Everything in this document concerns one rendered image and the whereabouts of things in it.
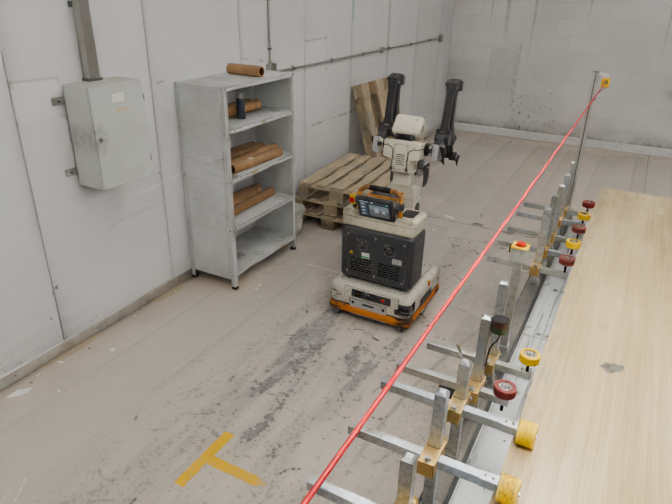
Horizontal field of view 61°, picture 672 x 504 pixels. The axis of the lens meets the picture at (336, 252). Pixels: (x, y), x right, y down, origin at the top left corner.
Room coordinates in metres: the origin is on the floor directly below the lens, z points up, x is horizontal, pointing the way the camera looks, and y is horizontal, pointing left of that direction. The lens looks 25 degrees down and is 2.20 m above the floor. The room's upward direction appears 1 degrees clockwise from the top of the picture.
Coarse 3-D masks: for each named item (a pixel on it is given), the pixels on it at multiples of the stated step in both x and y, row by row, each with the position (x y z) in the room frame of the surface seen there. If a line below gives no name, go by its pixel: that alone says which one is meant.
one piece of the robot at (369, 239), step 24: (360, 192) 3.60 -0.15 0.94; (384, 192) 3.52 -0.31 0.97; (360, 216) 3.58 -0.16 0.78; (408, 216) 3.52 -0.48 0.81; (360, 240) 3.59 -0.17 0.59; (384, 240) 3.49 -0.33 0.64; (408, 240) 3.42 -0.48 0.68; (360, 264) 3.57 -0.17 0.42; (384, 264) 3.49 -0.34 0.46; (408, 264) 3.41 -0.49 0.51; (408, 288) 3.41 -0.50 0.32
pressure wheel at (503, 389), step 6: (498, 384) 1.65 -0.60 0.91; (504, 384) 1.64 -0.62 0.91; (510, 384) 1.65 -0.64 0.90; (498, 390) 1.62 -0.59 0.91; (504, 390) 1.62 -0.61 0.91; (510, 390) 1.62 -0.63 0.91; (516, 390) 1.62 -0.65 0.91; (498, 396) 1.61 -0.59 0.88; (504, 396) 1.60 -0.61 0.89; (510, 396) 1.60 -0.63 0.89
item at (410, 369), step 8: (400, 360) 1.84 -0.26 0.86; (408, 368) 1.80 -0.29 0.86; (416, 368) 1.79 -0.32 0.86; (424, 368) 1.80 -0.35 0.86; (416, 376) 1.78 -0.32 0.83; (424, 376) 1.77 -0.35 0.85; (432, 376) 1.75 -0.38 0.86; (440, 376) 1.75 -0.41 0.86; (448, 376) 1.75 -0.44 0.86; (440, 384) 1.74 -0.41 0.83; (448, 384) 1.72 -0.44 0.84; (480, 392) 1.67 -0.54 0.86; (488, 392) 1.66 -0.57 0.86; (488, 400) 1.65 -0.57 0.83; (496, 400) 1.64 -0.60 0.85; (504, 400) 1.62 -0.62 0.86
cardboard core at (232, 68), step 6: (228, 66) 4.53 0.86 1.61; (234, 66) 4.51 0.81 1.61; (240, 66) 4.49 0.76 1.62; (246, 66) 4.46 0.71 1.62; (252, 66) 4.44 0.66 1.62; (258, 66) 4.43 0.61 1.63; (228, 72) 4.54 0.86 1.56; (234, 72) 4.51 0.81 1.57; (240, 72) 4.48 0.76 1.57; (246, 72) 4.45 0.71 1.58; (252, 72) 4.42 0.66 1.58; (258, 72) 4.40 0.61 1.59
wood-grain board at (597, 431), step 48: (624, 192) 3.85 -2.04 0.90; (624, 240) 2.99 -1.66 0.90; (576, 288) 2.40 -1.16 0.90; (624, 288) 2.41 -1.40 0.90; (576, 336) 1.98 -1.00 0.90; (624, 336) 1.99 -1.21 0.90; (576, 384) 1.67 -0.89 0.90; (624, 384) 1.67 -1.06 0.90; (576, 432) 1.42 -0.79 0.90; (624, 432) 1.43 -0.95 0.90; (528, 480) 1.22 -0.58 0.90; (576, 480) 1.22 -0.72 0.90; (624, 480) 1.23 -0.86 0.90
